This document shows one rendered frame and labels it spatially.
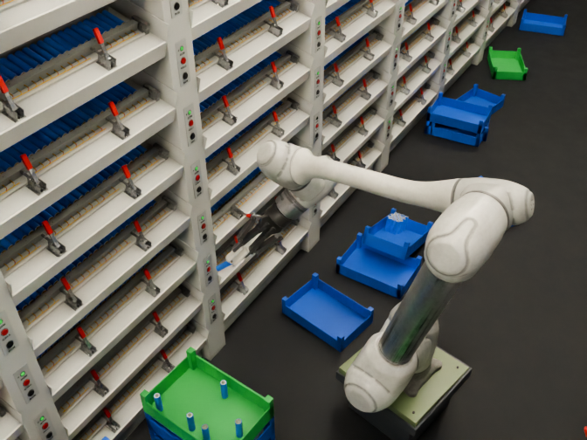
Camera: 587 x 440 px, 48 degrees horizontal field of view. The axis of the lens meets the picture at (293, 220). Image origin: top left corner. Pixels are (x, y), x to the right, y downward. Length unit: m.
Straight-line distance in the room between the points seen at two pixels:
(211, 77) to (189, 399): 0.91
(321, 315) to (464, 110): 1.67
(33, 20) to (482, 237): 1.02
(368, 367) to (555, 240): 1.51
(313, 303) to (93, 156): 1.31
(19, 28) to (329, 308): 1.69
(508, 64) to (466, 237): 3.20
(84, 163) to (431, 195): 0.85
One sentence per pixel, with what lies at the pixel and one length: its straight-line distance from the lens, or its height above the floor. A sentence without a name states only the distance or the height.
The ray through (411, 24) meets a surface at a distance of 3.24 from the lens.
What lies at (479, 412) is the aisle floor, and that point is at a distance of 2.45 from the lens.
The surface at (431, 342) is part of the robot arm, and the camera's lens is 2.06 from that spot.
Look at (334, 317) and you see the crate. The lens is 2.63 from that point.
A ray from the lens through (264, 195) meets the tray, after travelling 2.39.
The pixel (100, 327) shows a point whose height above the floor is 0.52.
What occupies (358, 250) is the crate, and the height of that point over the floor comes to 0.00.
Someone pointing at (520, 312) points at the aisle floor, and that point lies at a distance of 2.80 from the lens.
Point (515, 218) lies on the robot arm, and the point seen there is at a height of 0.98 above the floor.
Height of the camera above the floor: 1.96
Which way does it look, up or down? 40 degrees down
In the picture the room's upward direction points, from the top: straight up
